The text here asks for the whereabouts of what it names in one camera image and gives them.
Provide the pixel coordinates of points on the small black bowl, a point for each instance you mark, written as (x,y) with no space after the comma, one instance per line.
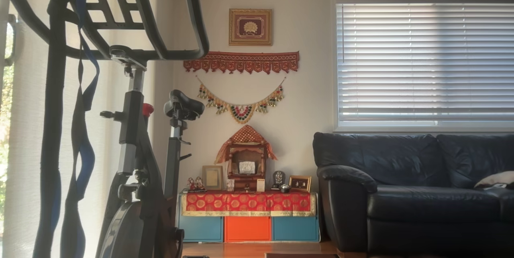
(285,188)

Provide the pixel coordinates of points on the pale cushion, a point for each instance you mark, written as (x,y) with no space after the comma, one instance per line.
(498,178)

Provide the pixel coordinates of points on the black exercise bike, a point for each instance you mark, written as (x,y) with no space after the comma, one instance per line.
(130,129)

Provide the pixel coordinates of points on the sheer white curtain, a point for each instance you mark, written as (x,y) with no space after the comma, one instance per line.
(24,149)

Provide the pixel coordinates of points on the blue and orange cabinet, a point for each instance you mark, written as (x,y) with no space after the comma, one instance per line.
(247,229)

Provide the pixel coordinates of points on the small gold picture frame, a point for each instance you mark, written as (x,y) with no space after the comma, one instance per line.
(300,183)

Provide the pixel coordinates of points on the small colourful figurines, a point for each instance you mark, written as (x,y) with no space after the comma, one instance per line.
(196,184)

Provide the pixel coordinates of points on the white window blinds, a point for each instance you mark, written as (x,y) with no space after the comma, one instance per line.
(421,61)

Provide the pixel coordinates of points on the red gold patterned cloth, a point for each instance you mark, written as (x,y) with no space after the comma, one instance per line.
(249,202)

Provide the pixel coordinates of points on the small glass ornament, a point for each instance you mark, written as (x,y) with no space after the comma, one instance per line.
(230,185)

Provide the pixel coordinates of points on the small white card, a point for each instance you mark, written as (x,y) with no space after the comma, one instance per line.
(260,185)

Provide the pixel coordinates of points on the beaded wall garland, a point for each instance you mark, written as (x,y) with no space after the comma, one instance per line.
(241,112)

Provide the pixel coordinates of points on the gold framed wall picture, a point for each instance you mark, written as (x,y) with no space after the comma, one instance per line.
(250,27)

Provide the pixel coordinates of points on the wooden shrine with red canopy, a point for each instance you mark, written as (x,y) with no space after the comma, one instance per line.
(245,157)

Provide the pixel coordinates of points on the red embroidered wall hanging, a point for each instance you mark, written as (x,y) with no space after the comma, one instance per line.
(241,61)

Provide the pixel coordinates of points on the pale standing picture frame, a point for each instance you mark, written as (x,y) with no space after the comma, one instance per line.
(212,177)

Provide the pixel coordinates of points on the black leather sofa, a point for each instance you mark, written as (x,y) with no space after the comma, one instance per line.
(401,206)

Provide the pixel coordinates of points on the dark idol statue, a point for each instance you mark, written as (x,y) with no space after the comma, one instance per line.
(278,178)

